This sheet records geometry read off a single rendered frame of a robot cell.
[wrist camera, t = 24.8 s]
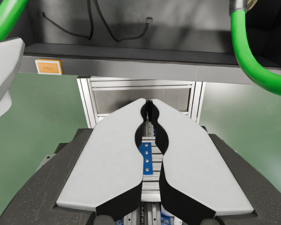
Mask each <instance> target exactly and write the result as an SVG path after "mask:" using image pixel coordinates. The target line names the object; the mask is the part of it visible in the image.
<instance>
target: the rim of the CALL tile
mask: <svg viewBox="0 0 281 225"><path fill-rule="evenodd" d="M35 63H36V66H37V71H38V73H39V74H48V75H62V71H61V67H60V62H59V61H49V60H35ZM37 63H57V64H58V70H59V73H44V72H40V71H39V68H38V64H37Z"/></svg>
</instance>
